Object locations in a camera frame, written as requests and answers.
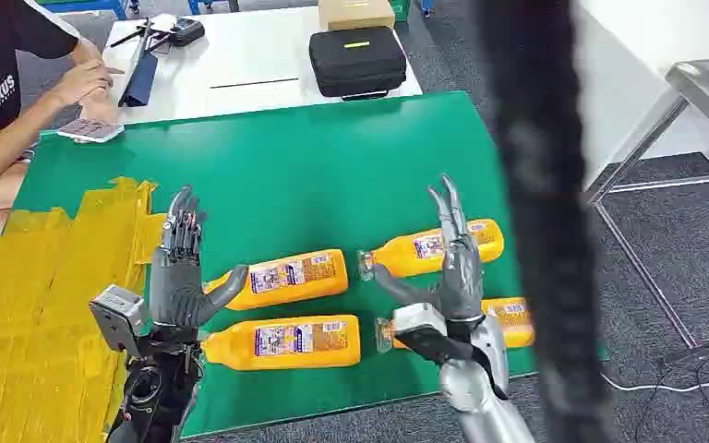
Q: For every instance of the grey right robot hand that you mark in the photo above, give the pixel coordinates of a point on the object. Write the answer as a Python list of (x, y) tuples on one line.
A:
[(461, 281)]

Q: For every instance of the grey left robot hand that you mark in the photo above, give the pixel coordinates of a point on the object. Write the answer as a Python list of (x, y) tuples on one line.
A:
[(174, 287)]

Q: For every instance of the orange drink bottle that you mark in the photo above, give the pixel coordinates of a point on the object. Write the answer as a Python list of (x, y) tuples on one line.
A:
[(281, 279), (287, 342), (409, 251), (510, 324)]

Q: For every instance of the white smartphone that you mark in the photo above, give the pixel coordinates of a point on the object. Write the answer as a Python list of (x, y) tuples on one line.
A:
[(88, 130)]

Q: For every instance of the green table mat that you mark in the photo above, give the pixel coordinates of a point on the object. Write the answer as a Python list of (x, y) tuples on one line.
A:
[(305, 177)]

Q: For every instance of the person's left hand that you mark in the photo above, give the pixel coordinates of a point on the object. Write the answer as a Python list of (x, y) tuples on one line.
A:
[(85, 79)]

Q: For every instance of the white table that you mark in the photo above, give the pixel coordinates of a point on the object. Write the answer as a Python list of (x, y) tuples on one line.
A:
[(238, 61)]

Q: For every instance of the black carrying case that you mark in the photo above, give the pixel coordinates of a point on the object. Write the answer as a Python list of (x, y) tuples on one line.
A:
[(357, 61)]

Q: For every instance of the black remote controller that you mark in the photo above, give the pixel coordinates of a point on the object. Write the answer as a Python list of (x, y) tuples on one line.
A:
[(186, 30)]

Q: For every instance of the green crate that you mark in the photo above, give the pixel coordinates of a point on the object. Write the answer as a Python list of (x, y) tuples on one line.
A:
[(401, 9)]

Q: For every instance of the cardboard box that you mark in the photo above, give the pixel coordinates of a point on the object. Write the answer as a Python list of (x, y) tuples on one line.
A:
[(356, 13)]

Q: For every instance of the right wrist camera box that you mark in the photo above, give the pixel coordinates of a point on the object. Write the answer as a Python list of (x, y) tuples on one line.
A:
[(419, 321)]

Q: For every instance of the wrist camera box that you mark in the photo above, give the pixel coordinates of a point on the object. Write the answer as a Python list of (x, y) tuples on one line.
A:
[(419, 321), (119, 318)]

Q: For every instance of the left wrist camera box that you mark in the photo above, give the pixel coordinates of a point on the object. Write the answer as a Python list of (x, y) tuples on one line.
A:
[(119, 318)]

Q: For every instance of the blue metal frame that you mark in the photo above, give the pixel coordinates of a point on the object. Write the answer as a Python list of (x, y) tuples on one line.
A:
[(91, 5)]

